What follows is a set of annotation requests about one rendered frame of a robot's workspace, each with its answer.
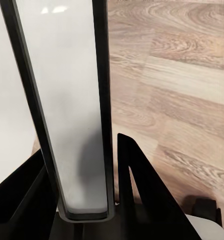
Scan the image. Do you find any hardback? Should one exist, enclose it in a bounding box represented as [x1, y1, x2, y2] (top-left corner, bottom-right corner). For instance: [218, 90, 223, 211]
[0, 0, 116, 223]

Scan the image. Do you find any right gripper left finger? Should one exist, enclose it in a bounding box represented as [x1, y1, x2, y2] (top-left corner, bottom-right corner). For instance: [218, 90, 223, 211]
[0, 149, 58, 240]

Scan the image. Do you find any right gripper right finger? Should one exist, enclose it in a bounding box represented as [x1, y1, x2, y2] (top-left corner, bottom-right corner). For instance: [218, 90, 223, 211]
[117, 133, 202, 240]

